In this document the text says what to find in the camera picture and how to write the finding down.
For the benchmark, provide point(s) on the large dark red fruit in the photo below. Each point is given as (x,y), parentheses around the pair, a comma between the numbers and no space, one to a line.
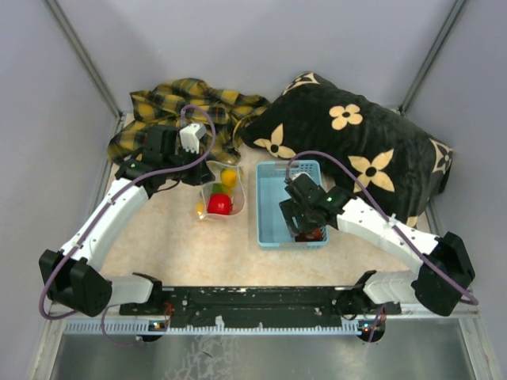
(314,235)

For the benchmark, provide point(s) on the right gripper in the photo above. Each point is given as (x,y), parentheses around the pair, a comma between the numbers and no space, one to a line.
(290,209)

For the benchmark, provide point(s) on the green orange mango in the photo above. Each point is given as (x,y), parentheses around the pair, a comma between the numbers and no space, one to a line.
(220,188)

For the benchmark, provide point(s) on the red apple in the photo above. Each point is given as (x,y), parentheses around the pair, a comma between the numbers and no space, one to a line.
(220,204)

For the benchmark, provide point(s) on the small yellow fruit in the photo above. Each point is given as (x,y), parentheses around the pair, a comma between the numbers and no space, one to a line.
(200,209)

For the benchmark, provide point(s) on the yellow plaid shirt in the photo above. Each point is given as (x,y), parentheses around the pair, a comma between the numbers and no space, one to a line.
(230,111)

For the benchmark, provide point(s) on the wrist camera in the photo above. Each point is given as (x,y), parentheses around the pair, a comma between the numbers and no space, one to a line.
(293,176)
(190,137)

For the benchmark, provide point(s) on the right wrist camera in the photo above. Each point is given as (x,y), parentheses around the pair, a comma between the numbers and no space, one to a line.
(293,176)

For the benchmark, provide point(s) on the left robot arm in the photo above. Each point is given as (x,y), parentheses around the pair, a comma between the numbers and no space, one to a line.
(71,274)

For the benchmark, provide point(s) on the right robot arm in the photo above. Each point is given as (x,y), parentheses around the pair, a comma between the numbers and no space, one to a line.
(438,269)

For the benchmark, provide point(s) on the black floral pillow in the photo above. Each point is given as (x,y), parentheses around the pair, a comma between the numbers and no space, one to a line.
(398,163)

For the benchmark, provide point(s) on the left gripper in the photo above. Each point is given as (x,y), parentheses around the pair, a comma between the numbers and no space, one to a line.
(201,174)

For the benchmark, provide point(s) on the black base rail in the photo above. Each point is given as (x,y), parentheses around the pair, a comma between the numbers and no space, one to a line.
(251,307)

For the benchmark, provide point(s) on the orange yellow fruit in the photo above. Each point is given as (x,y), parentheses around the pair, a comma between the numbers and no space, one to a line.
(229,178)

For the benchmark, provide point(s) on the light blue plastic basket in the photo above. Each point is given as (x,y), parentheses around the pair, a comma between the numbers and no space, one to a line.
(272,231)

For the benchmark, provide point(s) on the clear zip top bag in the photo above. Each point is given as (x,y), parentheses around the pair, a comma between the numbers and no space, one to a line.
(238,196)

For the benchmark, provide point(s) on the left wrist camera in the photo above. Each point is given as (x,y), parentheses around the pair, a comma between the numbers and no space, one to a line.
(190,137)

